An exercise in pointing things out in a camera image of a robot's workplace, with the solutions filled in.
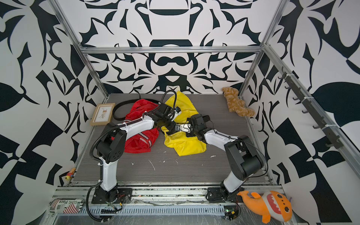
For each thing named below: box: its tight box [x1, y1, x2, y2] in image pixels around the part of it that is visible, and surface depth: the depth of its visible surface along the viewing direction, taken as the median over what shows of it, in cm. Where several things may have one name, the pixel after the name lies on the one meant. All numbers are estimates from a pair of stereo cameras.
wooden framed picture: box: [90, 102, 116, 127], surface depth 108 cm
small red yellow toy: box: [65, 167, 76, 181], surface depth 85 cm
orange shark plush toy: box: [236, 190, 293, 224], surface depth 67 cm
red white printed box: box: [50, 198, 84, 214], surface depth 71 cm
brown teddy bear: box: [221, 86, 255, 117], surface depth 107 cm
